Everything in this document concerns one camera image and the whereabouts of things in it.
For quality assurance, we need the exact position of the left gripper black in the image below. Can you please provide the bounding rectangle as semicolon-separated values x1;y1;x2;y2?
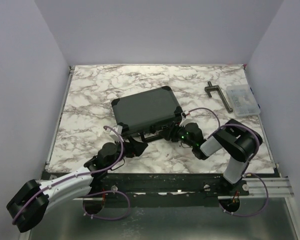
106;136;148;171

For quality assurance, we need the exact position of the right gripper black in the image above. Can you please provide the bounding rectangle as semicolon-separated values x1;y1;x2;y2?
158;121;195;149

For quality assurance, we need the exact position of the black poker carrying case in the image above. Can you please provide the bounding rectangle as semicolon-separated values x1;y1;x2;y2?
111;86;183;139

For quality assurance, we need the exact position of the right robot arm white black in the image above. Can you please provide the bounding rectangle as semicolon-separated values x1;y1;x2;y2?
159;119;263;196

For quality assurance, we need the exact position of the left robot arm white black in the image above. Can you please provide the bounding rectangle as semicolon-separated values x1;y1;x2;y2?
6;137;148;233

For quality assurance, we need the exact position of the black metal clamp tool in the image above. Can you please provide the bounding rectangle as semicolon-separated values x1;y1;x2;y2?
204;81;234;113

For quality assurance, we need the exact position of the clear plastic parts box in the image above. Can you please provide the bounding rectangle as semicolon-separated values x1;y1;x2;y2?
225;84;261;118

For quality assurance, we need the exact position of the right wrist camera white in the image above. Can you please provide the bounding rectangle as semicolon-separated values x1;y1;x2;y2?
179;112;188;127

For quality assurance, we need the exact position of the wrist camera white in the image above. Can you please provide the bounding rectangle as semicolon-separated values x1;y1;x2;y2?
109;125;123;142
179;112;188;127

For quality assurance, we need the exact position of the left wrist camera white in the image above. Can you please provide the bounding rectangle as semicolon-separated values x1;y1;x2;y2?
109;125;123;142

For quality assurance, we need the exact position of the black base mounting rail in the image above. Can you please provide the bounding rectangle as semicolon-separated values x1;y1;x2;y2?
41;171;256;210

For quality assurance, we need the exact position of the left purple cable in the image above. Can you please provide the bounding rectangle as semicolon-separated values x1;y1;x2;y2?
11;125;131;226

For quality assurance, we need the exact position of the aluminium extrusion rail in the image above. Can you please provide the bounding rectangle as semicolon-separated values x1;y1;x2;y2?
29;174;295;201

